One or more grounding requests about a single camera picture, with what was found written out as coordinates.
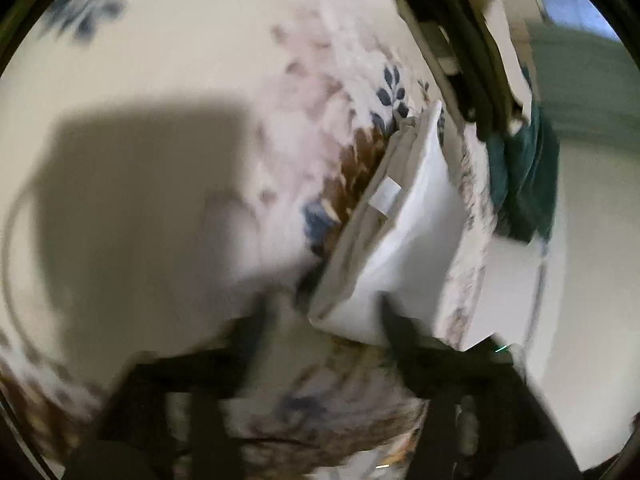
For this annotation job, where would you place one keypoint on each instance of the window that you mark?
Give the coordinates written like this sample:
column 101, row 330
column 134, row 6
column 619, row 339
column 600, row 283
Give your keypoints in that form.
column 565, row 0

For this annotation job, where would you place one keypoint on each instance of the black folded garment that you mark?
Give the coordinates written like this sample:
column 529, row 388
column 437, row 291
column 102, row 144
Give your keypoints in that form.
column 470, row 60

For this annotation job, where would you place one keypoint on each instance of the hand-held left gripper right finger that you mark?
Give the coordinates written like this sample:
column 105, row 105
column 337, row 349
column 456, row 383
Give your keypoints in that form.
column 397, row 327

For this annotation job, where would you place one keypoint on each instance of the dark green blanket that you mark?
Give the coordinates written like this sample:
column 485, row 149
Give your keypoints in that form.
column 525, row 175

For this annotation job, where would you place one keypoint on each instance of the green curtain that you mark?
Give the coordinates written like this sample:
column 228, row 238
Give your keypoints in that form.
column 585, row 80

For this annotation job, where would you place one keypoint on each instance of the stack of folded clothes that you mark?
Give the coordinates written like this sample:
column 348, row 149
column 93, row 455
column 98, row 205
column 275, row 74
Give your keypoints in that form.
column 505, row 45

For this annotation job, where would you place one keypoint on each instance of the white T-shirt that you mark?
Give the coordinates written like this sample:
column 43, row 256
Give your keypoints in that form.
column 420, row 240

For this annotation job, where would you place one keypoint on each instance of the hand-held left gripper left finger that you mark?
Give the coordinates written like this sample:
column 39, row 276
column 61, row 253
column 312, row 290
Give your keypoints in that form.
column 247, row 335

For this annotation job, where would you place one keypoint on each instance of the floral bedsheet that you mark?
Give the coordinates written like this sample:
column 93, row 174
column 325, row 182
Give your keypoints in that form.
column 175, row 50

